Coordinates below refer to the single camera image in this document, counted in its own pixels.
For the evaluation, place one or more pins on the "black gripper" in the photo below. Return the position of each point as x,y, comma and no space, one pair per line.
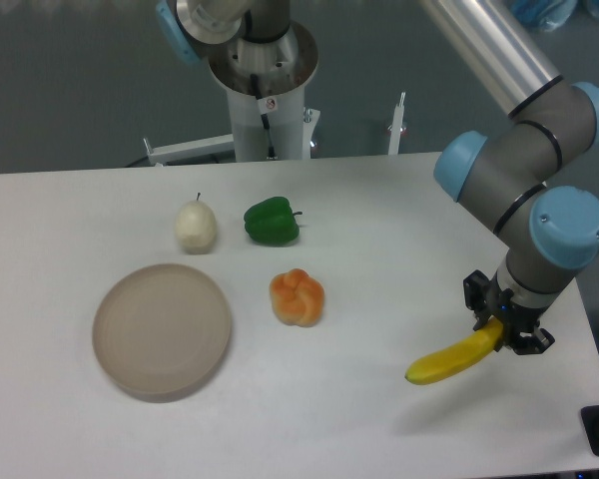
521,332

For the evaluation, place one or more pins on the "yellow toy banana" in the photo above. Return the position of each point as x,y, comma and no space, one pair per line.
453,359

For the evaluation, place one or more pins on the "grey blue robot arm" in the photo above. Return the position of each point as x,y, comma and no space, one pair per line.
551,233

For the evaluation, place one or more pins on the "orange toy bread roll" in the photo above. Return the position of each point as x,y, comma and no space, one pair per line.
297,298

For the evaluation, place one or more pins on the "green toy bell pepper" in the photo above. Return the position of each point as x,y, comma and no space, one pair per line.
272,222

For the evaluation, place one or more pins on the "blue plastic bag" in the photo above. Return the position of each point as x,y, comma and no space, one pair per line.
542,15

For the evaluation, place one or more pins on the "white toy pear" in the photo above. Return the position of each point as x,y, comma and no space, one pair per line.
196,227

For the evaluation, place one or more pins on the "beige round plate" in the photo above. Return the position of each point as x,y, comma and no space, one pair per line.
162,331

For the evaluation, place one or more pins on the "white upright post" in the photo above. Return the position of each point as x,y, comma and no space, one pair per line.
397,126

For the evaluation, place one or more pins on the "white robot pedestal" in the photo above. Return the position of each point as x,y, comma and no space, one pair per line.
264,85

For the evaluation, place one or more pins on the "white mounting bracket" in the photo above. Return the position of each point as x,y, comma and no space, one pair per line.
191,150

